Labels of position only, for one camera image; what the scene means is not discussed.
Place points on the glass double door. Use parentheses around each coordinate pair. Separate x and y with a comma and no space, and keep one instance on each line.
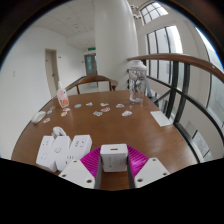
(90,64)

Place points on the small colourful sticker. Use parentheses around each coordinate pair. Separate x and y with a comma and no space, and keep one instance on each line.
(104,104)
(46,120)
(120,105)
(89,104)
(77,106)
(52,107)
(66,109)
(63,114)
(97,113)
(126,113)
(49,112)
(105,109)

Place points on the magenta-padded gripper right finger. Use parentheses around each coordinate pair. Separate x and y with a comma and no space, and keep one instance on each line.
(150,171)

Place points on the green exit sign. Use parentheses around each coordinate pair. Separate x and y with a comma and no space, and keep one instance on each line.
(91,48)

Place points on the clear pump bottle, orange label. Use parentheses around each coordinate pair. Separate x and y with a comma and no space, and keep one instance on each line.
(62,98)

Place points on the large curved window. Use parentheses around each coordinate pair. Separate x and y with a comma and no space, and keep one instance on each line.
(216,90)

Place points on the tall grid window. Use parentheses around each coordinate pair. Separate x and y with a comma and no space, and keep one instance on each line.
(165,53)

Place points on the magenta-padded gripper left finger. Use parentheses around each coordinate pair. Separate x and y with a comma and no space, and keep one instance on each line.
(76,173)

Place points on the white paper card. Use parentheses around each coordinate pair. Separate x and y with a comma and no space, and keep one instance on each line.
(161,118)

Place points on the clear shaker bottle, white lid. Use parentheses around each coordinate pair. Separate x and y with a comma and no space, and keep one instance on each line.
(137,86)

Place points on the wooden handrail with black balusters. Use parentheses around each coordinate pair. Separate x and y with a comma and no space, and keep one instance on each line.
(180,59)

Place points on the white charger block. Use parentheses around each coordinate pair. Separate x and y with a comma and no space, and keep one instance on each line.
(114,158)

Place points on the wooden chair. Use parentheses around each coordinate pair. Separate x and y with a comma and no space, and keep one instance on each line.
(93,79)

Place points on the white side door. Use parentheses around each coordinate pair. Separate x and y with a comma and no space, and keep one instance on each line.
(50,73)

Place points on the small grid window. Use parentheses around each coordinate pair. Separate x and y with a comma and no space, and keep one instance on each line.
(154,11)

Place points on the white power strip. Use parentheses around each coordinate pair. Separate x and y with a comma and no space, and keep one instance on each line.
(60,151)

